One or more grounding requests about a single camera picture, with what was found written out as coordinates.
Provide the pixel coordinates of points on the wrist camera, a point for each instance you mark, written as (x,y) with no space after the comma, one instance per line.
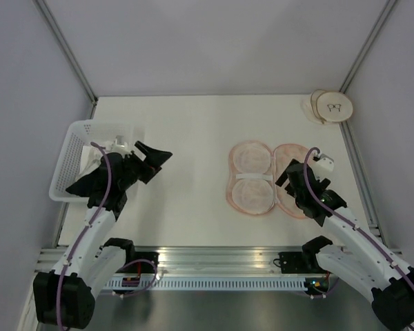
(324,161)
(118,145)

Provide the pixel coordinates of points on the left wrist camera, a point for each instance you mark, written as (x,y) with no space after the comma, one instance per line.
(118,145)

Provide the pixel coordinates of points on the white plastic basket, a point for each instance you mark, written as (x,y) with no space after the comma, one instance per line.
(79,135)

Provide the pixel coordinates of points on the white slotted cable duct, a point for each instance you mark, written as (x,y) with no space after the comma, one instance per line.
(289,284)

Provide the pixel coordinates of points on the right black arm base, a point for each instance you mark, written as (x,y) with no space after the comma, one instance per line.
(293,263)

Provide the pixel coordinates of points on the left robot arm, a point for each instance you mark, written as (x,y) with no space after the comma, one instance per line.
(65,296)

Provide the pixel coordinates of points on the aluminium rail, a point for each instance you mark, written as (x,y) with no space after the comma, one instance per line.
(217,261)

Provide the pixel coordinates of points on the floral laundry bag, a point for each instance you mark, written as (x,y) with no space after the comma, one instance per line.
(253,171)

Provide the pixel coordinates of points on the black garment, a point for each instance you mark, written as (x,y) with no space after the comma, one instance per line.
(84,186)

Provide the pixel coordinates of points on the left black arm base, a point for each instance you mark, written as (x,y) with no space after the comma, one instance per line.
(141,263)

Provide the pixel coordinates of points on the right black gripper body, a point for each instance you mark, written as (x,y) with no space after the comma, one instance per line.
(323,183)

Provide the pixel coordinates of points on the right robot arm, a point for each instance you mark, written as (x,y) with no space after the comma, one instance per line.
(385,280)

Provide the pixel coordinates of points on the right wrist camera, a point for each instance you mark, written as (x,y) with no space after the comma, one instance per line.
(324,161)

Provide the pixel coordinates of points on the white bra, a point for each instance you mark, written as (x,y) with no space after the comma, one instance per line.
(90,160)

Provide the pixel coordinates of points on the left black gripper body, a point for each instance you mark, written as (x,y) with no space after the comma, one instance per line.
(134,167)

